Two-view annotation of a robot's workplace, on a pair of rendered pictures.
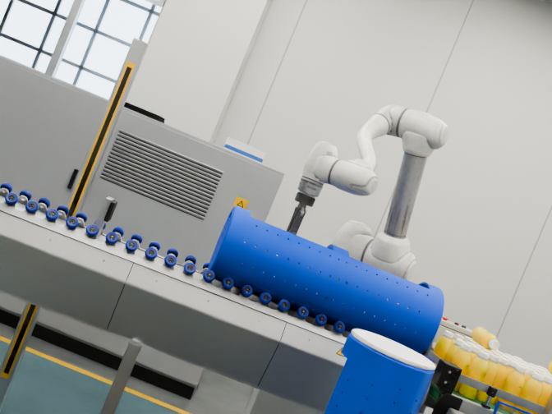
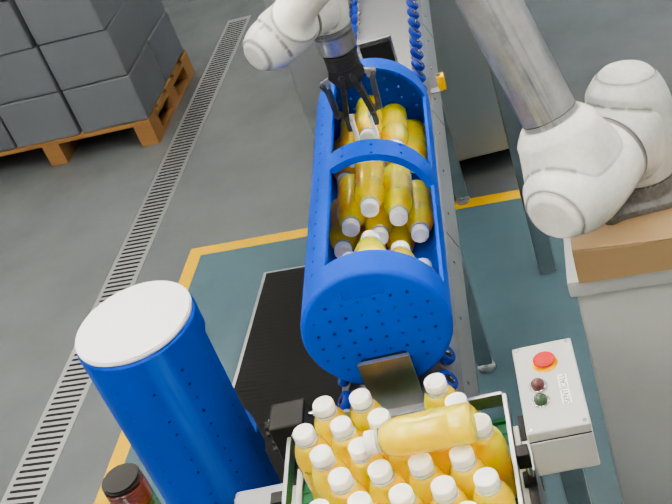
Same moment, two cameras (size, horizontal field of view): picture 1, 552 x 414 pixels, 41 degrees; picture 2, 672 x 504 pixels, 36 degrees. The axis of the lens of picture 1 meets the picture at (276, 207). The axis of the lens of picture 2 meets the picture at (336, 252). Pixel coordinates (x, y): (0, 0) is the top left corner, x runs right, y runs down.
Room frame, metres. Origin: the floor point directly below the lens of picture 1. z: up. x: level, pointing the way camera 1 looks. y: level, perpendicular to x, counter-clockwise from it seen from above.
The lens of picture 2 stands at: (3.39, -2.13, 2.29)
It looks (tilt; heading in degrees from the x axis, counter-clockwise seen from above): 34 degrees down; 110
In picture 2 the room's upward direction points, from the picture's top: 21 degrees counter-clockwise
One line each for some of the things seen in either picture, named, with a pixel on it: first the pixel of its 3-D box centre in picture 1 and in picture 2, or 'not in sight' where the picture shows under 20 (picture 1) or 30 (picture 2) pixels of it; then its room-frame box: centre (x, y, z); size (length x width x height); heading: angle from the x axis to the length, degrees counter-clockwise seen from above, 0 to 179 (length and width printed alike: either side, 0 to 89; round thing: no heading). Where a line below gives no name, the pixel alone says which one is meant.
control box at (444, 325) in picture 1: (450, 334); (554, 404); (3.20, -0.92, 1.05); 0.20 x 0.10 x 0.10; 97
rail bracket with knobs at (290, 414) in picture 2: (445, 376); (297, 431); (2.69, -0.82, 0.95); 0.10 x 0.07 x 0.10; 7
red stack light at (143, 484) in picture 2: not in sight; (127, 490); (2.58, -1.17, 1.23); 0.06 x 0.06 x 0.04
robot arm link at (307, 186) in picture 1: (310, 187); (334, 39); (2.81, -0.09, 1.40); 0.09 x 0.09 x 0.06
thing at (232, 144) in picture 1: (244, 150); not in sight; (4.47, 0.31, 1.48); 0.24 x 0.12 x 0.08; 99
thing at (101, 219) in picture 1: (104, 218); (380, 63); (2.73, 0.57, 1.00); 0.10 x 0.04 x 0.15; 7
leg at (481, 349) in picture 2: not in sight; (465, 295); (2.83, 0.30, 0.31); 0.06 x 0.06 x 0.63; 7
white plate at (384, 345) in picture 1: (393, 348); (133, 322); (2.27, -0.50, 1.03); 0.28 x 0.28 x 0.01
